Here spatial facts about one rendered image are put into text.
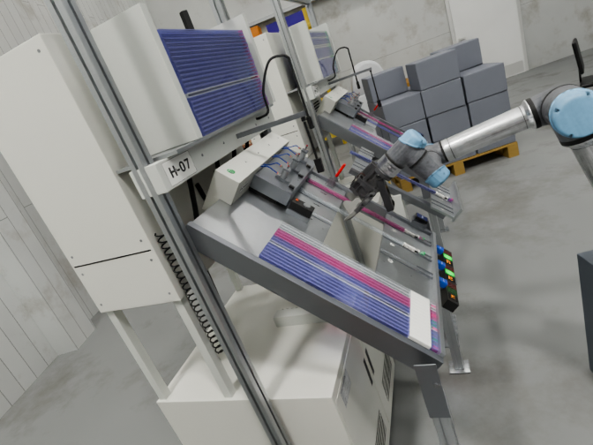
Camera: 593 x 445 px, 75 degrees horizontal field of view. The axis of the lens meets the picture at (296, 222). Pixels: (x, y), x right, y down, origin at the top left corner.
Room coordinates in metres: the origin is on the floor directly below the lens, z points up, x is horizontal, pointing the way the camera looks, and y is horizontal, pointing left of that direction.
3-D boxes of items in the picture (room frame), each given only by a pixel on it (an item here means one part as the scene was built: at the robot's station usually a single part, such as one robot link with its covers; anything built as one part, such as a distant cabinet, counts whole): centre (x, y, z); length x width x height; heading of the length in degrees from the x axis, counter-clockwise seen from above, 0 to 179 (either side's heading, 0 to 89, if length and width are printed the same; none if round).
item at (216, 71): (1.32, 0.10, 1.52); 0.51 x 0.13 x 0.27; 156
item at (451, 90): (4.12, -1.81, 0.60); 1.20 x 0.80 x 1.19; 83
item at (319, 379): (1.31, 0.23, 0.31); 0.70 x 0.65 x 0.62; 156
